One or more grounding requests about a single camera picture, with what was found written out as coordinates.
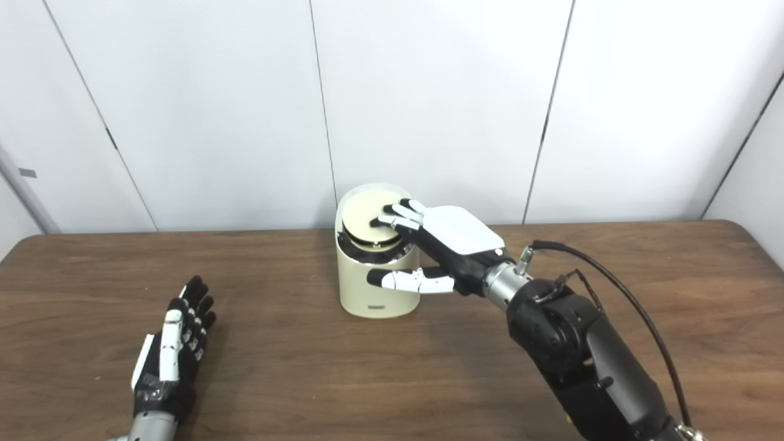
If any grey wall post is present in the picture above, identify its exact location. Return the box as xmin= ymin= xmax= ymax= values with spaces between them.
xmin=0 ymin=144 xmax=61 ymax=235

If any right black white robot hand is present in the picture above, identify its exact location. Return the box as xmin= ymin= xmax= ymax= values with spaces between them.
xmin=366 ymin=198 xmax=515 ymax=296

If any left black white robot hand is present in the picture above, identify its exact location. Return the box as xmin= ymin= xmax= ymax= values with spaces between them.
xmin=130 ymin=275 xmax=217 ymax=423

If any cream-colored round bin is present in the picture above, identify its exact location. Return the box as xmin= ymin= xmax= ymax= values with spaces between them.
xmin=335 ymin=183 xmax=422 ymax=319

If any cream round bin lid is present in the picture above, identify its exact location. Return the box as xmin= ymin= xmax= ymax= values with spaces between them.
xmin=341 ymin=190 xmax=408 ymax=251

